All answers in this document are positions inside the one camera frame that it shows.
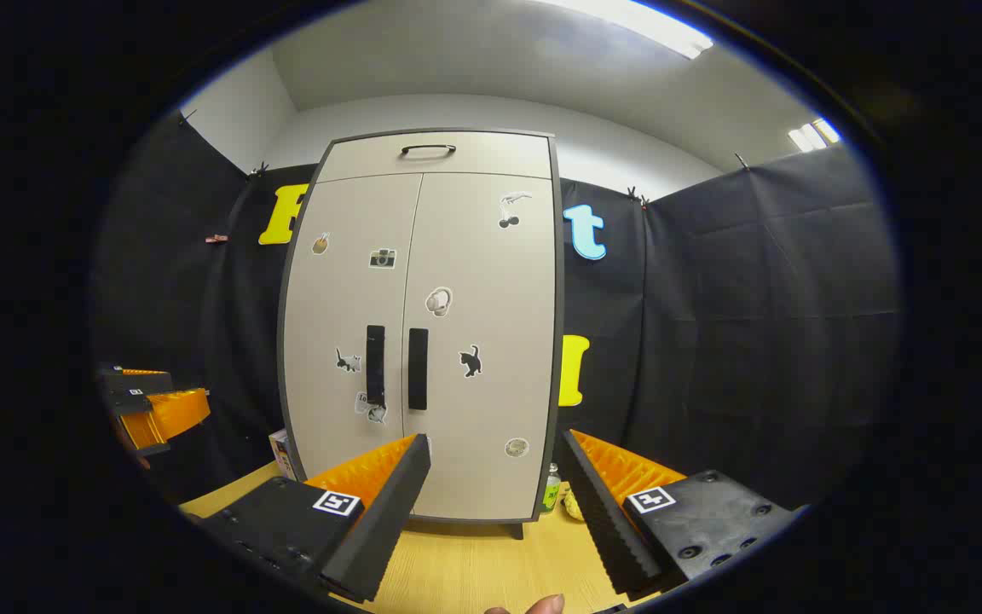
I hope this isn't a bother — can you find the small ceiling light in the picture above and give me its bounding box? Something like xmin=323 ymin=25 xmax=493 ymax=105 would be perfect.
xmin=788 ymin=118 xmax=843 ymax=153

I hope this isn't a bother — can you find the cabinet door with headphone sticker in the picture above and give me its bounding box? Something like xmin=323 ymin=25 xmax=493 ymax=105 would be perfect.
xmin=401 ymin=171 xmax=558 ymax=521

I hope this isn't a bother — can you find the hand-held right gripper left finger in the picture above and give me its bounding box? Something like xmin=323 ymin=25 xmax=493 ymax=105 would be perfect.
xmin=193 ymin=433 xmax=432 ymax=605

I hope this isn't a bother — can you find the beige double-door shoe cabinet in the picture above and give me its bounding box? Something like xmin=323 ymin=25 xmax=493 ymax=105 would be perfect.
xmin=276 ymin=128 xmax=567 ymax=540

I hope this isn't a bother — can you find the beige cabinet drawer front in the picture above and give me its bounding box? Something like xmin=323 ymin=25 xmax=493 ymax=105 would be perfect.
xmin=316 ymin=132 xmax=553 ymax=184

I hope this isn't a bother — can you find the white book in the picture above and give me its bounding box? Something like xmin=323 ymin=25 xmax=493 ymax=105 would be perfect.
xmin=269 ymin=429 xmax=298 ymax=481

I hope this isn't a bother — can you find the cabinet door with camera sticker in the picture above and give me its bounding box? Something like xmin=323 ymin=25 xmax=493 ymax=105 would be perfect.
xmin=284 ymin=173 xmax=424 ymax=504

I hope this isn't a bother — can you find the long ceiling light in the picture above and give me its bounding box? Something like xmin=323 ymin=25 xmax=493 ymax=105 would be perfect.
xmin=534 ymin=0 xmax=715 ymax=61

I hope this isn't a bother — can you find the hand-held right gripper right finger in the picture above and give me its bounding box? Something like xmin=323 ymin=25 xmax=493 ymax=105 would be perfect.
xmin=561 ymin=429 xmax=799 ymax=598

